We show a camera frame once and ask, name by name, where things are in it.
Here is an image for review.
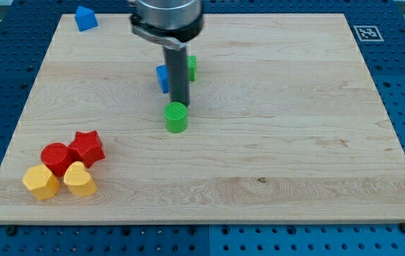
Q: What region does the red cylinder block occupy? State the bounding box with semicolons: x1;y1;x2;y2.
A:
40;143;72;177

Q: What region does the blue cube block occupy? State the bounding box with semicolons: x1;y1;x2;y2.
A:
156;65;168;94

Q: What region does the yellow heart block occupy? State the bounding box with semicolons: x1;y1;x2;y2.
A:
63;161;97;196

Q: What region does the red star block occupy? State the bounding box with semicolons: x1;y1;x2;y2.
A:
68;131;105;168

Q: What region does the green star block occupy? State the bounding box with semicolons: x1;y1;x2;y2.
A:
187;55;197;82

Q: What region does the green cylinder block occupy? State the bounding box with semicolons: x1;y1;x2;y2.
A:
163;102;188;133

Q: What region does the white fiducial marker tag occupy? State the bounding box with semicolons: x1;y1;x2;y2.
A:
353;25;384;42

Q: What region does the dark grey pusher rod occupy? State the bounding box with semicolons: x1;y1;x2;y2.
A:
163;47;190;107

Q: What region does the blue pentagon block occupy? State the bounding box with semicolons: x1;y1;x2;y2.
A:
75;6;98;31

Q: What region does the wooden board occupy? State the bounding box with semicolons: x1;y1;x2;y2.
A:
0;14;405;225

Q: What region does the yellow hexagon block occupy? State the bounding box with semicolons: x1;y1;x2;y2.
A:
21;164;60;201

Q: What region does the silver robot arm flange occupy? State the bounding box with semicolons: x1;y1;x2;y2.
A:
129;0;203;51

